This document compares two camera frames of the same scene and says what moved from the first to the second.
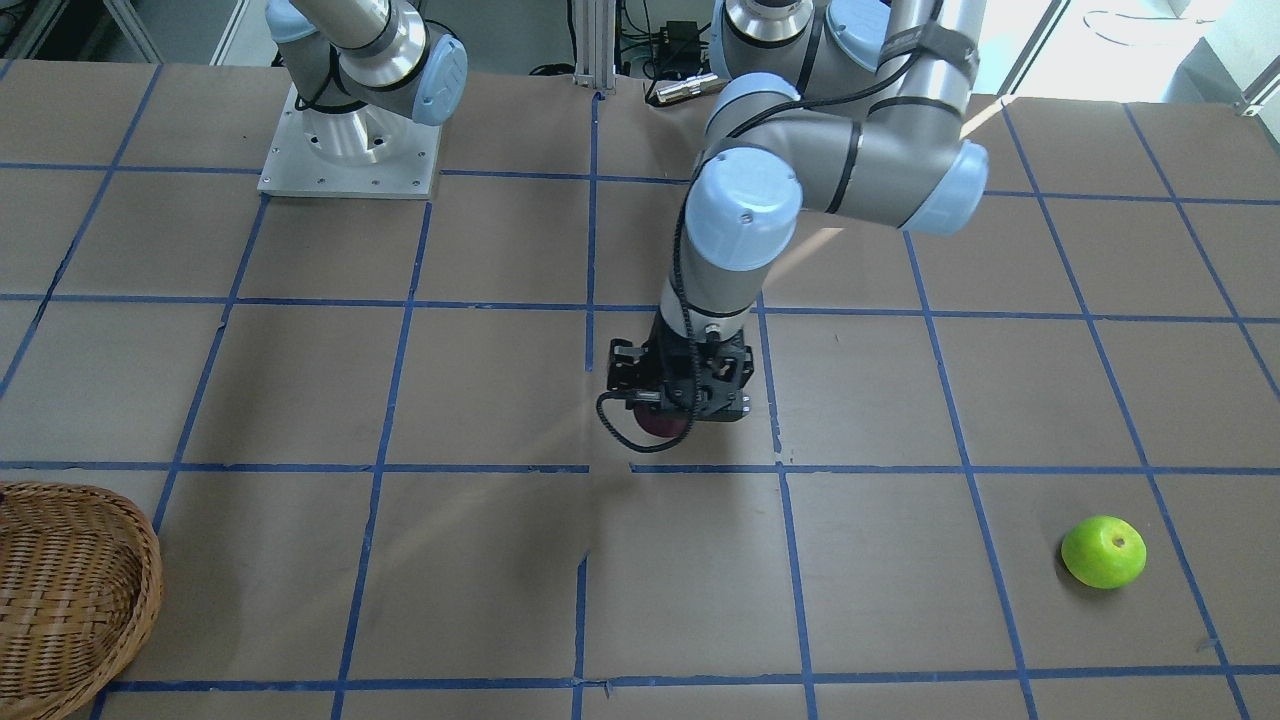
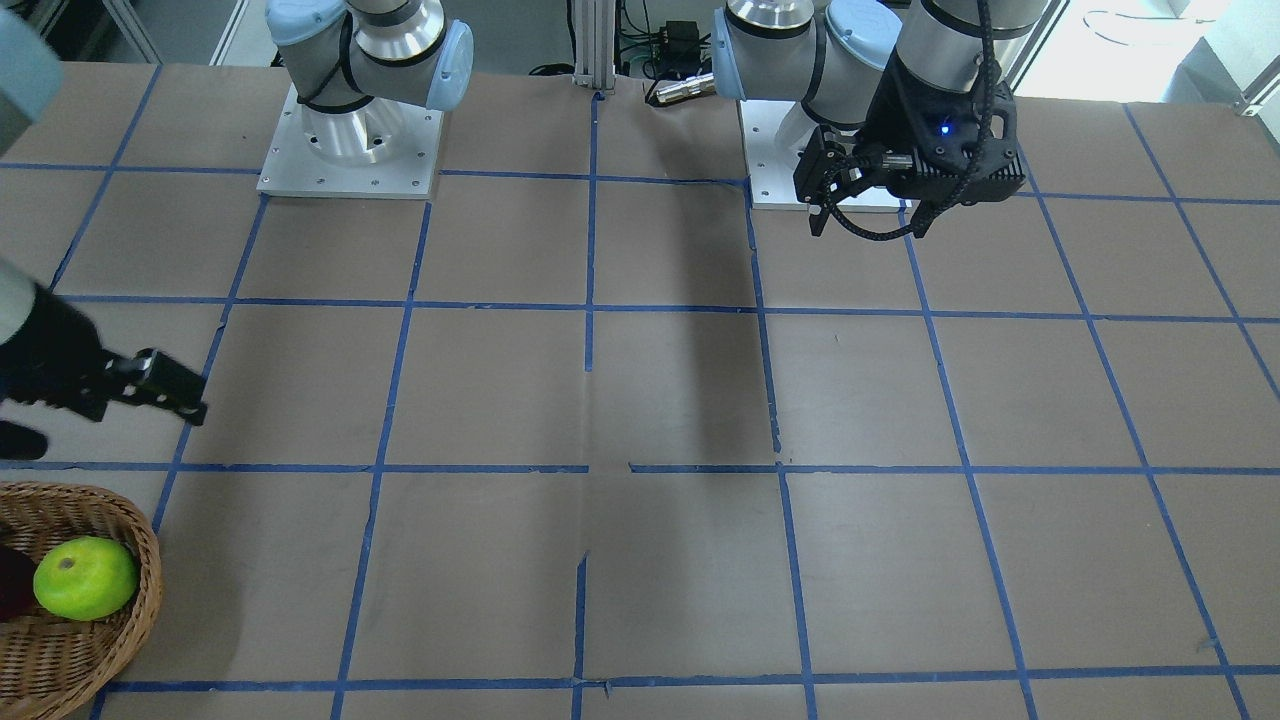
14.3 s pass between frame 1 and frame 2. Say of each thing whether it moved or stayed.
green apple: moved
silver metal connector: stayed
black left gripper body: moved
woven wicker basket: stayed
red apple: moved
